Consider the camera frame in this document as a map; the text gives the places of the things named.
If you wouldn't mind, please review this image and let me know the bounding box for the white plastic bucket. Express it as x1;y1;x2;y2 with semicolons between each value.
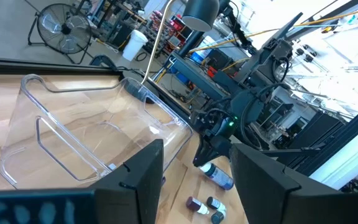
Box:
122;29;149;62

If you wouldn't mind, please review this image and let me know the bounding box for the black floor fan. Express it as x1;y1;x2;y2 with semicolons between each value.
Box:
27;2;93;65

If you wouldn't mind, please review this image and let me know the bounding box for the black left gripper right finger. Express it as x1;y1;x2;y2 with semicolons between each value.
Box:
228;142;338;224

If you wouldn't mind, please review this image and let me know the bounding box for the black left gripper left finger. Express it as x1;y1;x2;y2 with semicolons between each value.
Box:
88;139;165;224

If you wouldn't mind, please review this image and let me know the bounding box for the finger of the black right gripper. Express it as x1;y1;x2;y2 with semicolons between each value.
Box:
213;139;231;158
193;136;214;167

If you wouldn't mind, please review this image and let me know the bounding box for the small red food coloring bottle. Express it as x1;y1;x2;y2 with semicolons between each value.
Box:
185;196;210;215

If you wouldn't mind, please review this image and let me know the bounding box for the taut yellow cord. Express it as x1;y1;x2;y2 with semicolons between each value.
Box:
188;3;358;54

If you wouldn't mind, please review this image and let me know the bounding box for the grey side desk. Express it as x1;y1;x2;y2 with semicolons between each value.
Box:
166;29;229;102

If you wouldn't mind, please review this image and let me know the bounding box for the clear plastic bin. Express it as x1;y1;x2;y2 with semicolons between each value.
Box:
0;73;194;190

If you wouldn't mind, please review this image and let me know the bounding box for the black aluminium table frame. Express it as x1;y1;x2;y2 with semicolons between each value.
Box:
0;57;204;125

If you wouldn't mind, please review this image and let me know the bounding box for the large purple food coloring bottle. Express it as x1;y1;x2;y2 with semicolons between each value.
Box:
199;162;235;191

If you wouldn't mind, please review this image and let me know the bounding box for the small dark food coloring bottle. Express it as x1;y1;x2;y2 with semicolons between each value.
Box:
206;196;227;212
210;210;227;224

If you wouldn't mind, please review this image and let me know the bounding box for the red storage rack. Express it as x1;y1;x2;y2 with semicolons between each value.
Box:
147;11;188;55

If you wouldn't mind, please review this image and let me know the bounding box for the black desk lamp brass pole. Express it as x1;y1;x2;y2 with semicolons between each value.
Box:
122;0;220;105

